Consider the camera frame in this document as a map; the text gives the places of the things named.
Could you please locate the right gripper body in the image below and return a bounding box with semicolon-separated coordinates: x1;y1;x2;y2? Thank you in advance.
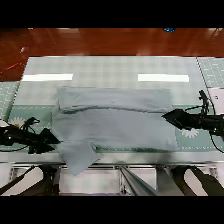
161;108;202;131

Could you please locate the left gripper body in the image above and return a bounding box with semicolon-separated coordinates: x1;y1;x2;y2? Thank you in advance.
27;127;62;155

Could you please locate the grey-blue T-shirt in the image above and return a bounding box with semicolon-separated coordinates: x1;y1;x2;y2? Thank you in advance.
50;86;180;177

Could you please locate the silver frame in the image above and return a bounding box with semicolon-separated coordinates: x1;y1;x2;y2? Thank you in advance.
0;161;224;197

